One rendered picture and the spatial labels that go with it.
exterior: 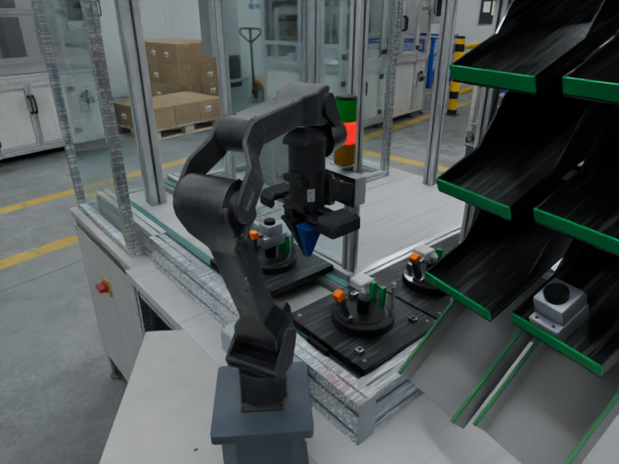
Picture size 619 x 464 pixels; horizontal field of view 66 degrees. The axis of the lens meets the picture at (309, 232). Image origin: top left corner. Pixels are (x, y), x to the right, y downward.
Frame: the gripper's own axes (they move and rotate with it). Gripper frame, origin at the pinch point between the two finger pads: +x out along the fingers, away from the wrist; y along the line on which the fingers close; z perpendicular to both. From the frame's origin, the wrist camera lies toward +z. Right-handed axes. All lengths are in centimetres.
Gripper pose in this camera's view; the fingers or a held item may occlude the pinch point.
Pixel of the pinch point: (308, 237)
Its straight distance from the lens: 79.3
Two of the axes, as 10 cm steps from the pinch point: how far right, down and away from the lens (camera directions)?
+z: 7.6, -2.9, 5.8
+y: -6.5, -3.4, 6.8
